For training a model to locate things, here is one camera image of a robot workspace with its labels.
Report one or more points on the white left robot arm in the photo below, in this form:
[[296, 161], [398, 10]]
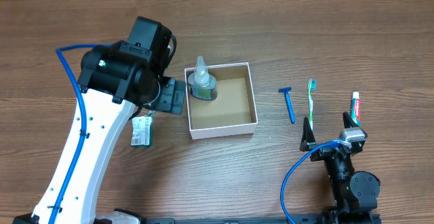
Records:
[[116, 82]]

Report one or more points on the clear green-labelled bottle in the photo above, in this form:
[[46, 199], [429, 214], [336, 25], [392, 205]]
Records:
[[201, 83]]

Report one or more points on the green white toothbrush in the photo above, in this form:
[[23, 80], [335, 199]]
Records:
[[311, 87]]

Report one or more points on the white cardboard box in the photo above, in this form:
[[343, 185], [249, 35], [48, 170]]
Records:
[[233, 112]]

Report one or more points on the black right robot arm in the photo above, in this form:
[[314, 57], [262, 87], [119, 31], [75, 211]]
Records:
[[355, 192]]

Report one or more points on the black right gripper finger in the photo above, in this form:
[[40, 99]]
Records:
[[348, 121], [308, 141]]

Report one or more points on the green white soap packet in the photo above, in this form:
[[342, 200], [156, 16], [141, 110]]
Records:
[[142, 130]]

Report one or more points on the white red toothpaste tube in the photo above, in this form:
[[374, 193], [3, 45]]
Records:
[[355, 103]]

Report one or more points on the blue disposable razor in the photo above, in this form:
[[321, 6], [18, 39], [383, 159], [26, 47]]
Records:
[[286, 92]]

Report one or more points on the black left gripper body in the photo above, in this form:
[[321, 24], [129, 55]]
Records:
[[173, 96]]

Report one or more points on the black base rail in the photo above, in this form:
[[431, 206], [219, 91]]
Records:
[[298, 218]]

